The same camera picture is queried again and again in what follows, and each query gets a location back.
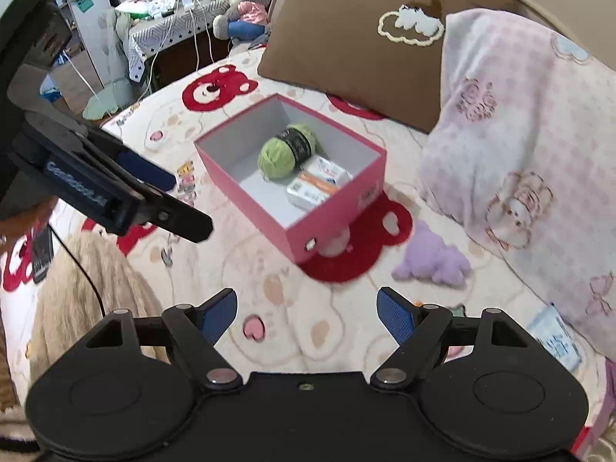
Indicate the white shelf cabinet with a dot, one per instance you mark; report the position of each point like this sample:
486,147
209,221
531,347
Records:
86,24

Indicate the bear print bed blanket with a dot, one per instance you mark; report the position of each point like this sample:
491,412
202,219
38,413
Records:
288,320

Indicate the blue white tissue pack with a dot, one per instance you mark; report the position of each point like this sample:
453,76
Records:
549,329

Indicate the white blue medicine box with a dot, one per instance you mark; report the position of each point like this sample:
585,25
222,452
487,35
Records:
327,171

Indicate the table with patterned cloth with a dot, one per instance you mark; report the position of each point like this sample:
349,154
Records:
149,38

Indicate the pink cardboard box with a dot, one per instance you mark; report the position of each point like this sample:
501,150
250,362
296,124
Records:
304,211

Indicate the brown pillow with cloud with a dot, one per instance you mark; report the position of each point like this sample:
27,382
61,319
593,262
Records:
383,55

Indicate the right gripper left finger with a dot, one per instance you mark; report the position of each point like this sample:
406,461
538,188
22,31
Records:
193,333

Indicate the grey plush toy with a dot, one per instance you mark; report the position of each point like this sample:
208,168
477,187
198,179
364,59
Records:
244,21

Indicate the beige knitted sleeve forearm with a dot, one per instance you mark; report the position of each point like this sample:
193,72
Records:
67,308

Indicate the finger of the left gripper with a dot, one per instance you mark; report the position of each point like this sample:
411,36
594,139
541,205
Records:
107,165
175,216

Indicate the green yarn ball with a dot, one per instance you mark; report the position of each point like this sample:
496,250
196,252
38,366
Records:
281,155

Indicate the white orange medicine box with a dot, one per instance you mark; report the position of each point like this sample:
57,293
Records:
306,192

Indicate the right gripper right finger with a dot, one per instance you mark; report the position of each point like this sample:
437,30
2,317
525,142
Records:
420,333

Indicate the purple plush toy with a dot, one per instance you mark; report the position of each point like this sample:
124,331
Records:
428,257

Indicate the pink checkered pillow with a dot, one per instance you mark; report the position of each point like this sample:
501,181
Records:
523,158

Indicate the person's left hand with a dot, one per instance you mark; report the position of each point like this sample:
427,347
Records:
13,228

